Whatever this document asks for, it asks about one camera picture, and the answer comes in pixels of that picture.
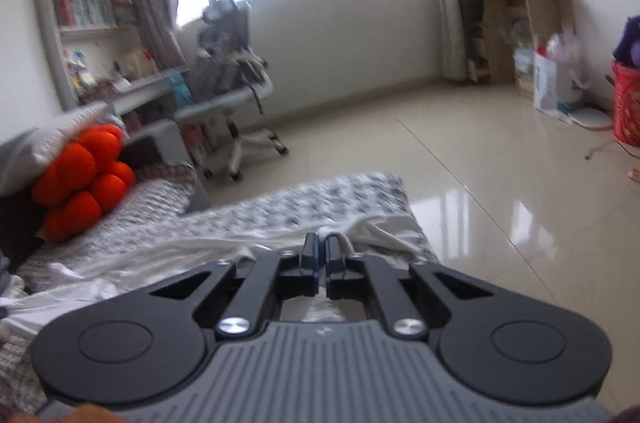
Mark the wooden shelf desk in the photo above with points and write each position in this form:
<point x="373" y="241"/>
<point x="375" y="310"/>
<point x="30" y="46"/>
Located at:
<point x="540" y="8"/>

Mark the white bathroom scale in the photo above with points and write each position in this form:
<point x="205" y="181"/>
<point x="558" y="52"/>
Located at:
<point x="592" y="118"/>

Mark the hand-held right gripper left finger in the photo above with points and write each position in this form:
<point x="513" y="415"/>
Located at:
<point x="312" y="255"/>

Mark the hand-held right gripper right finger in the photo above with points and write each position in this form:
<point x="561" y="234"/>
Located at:
<point x="332" y="260"/>

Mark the purple plush toy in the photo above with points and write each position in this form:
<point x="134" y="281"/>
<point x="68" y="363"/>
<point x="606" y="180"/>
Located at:
<point x="630" y="43"/>

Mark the white pants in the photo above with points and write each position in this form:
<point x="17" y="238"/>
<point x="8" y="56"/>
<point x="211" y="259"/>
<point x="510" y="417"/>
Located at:
<point x="200" y="248"/>

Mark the white office chair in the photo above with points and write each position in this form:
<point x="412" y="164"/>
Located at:
<point x="250" y="92"/>

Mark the white desk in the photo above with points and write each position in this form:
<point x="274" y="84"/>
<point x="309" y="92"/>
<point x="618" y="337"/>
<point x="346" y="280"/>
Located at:
<point x="150" y="95"/>

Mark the white wall bookshelf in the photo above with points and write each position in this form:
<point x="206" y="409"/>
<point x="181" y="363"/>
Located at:
<point x="80" y="8"/>

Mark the grey pillow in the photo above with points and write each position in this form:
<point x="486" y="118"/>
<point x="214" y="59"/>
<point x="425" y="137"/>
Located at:
<point x="25" y="153"/>

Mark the orange pumpkin cushion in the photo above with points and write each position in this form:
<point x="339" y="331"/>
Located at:
<point x="75" y="173"/>

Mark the camouflage backpack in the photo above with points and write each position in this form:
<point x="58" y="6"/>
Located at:
<point x="215" y="68"/>

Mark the red bucket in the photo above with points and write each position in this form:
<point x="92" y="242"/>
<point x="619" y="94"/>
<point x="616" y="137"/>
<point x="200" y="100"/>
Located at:
<point x="627" y="103"/>

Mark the grey checked quilted blanket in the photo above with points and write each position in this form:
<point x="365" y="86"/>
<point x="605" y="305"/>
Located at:
<point x="325" y="198"/>

